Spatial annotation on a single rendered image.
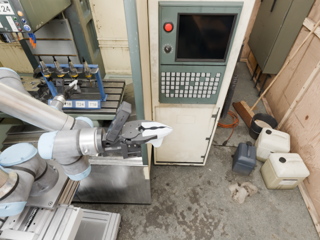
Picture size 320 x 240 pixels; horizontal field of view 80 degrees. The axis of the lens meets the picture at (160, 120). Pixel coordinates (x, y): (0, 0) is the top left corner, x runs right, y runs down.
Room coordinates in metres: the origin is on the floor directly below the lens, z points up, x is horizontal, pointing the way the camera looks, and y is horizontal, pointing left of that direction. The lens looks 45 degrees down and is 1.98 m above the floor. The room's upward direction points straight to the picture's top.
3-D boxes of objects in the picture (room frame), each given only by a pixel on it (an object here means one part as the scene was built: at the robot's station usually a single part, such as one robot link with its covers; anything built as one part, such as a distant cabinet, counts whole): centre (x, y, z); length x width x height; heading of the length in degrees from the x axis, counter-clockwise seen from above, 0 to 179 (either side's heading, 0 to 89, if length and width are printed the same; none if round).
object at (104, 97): (1.37, 0.51, 1.05); 0.10 x 0.05 x 0.30; 178
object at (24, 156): (0.42, 0.55, 1.33); 0.13 x 0.12 x 0.14; 8
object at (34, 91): (1.48, 1.22, 0.97); 0.29 x 0.23 x 0.05; 88
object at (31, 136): (1.03, 0.92, 0.70); 0.90 x 0.30 x 0.16; 88
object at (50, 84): (1.39, 0.95, 1.05); 0.10 x 0.05 x 0.30; 178
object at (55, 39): (1.88, 1.09, 1.16); 0.48 x 0.05 x 0.51; 88
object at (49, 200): (0.41, 0.55, 1.13); 0.36 x 0.22 x 0.06; 173
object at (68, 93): (1.09, 0.69, 1.16); 0.12 x 0.08 x 0.09; 178
